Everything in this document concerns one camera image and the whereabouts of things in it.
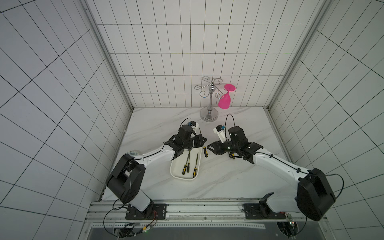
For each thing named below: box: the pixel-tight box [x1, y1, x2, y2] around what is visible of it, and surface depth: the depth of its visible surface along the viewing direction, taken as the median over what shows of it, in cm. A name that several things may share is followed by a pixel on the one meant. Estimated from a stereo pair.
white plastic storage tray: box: [170, 146, 203, 181], surface depth 89 cm
